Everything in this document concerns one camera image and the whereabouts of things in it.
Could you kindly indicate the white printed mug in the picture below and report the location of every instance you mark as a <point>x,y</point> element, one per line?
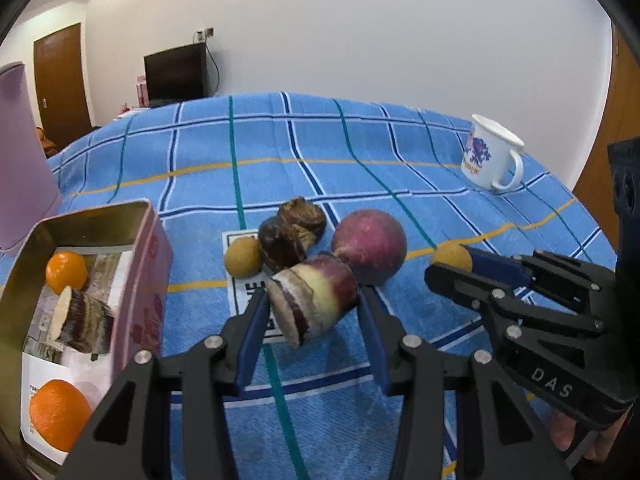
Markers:
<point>482,155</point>

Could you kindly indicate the person's right hand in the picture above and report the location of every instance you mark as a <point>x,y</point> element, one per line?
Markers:
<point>567,435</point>

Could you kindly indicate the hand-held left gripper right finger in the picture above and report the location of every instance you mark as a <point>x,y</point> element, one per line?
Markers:
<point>372,340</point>

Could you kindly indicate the blue plaid tablecloth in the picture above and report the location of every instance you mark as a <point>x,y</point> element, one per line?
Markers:
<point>200,135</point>

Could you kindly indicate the large orange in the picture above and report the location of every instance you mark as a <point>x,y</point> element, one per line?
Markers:
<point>57,420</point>

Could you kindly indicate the small orange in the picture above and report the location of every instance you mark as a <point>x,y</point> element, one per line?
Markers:
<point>66,272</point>

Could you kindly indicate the black television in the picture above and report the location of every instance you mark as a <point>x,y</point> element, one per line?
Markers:
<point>175,72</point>

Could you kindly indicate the brown leather sofa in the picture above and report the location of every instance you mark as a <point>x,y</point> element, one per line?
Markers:
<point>46,142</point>

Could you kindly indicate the pink electric kettle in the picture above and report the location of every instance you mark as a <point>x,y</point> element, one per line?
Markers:
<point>25,160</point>

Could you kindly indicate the brown wooden door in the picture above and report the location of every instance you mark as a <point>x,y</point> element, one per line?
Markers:
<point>62,85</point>

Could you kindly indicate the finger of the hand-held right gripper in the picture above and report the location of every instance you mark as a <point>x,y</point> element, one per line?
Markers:
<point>460,285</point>
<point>495,266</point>

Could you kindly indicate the wall socket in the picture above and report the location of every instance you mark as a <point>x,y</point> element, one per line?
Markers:
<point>204,34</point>

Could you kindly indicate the pink metal tin box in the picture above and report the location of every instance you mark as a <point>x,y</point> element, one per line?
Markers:
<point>150,270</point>

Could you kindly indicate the smooth purple passion fruit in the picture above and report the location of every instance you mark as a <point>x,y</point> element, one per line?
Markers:
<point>370,245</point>

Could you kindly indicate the yellow-brown longan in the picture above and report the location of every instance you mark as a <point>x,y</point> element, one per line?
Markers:
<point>242,257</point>
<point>450,256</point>

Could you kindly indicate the printed paper leaflet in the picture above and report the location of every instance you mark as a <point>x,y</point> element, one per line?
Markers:
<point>107,280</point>

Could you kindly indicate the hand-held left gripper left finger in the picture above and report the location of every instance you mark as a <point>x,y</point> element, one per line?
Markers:
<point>252,340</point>

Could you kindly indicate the dark sugarcane piece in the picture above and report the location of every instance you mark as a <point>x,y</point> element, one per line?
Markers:
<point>80,322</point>

